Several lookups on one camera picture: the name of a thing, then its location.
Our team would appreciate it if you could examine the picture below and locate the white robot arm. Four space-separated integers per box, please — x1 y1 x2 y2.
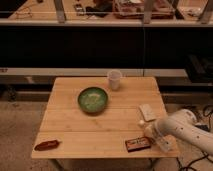
144 109 213 156

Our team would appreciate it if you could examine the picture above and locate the white sponge block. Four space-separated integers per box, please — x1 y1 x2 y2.
139 104 156 122

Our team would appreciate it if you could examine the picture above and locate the black remote control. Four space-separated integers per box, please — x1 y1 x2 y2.
73 3 85 16

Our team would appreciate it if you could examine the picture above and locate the black cable on floor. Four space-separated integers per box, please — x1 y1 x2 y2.
175 103 213 171

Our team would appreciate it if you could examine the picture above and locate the clear plastic storage box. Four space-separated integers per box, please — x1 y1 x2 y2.
113 0 175 18

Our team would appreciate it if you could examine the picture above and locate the wooden table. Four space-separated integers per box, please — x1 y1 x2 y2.
30 76 181 171

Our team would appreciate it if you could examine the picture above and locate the green ceramic bowl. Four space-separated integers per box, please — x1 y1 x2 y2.
77 87 108 113

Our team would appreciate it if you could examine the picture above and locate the translucent plastic cup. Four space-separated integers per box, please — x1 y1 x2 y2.
107 70 122 90

